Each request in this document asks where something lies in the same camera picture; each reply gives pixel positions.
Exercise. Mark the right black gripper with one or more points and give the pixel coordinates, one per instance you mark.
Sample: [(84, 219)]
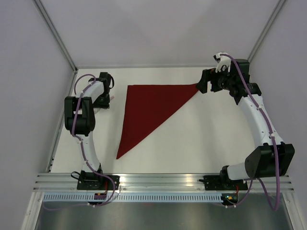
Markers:
[(207, 75)]

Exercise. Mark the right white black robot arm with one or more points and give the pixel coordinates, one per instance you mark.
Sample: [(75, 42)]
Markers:
[(271, 156)]

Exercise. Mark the aluminium mounting rail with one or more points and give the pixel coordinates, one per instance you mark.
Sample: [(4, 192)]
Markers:
[(134, 183)]

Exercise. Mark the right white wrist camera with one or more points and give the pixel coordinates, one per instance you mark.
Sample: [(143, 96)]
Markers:
[(223, 62)]

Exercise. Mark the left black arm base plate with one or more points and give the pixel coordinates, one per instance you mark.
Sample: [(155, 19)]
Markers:
[(91, 181)]

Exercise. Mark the aluminium frame post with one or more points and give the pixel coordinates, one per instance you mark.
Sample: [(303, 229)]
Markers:
[(268, 25), (55, 34)]

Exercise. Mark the white slotted cable duct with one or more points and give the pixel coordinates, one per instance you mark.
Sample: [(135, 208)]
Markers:
[(136, 197)]

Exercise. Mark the left aluminium frame post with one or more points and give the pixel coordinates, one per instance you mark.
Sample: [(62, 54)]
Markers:
[(55, 34)]

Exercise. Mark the silver knife pink handle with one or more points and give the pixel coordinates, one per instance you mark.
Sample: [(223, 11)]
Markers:
[(96, 110)]

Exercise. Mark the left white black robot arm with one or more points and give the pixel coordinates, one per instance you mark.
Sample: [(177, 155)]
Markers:
[(79, 120)]

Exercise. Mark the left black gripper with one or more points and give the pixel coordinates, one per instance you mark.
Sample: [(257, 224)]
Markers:
[(104, 105)]

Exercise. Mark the right aluminium frame post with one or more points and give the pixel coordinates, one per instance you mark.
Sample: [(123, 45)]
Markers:
[(268, 25)]

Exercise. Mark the dark red cloth napkin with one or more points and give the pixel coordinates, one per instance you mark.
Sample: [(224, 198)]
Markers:
[(147, 107)]

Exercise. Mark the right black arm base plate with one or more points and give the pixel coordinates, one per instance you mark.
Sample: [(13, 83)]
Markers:
[(216, 183)]

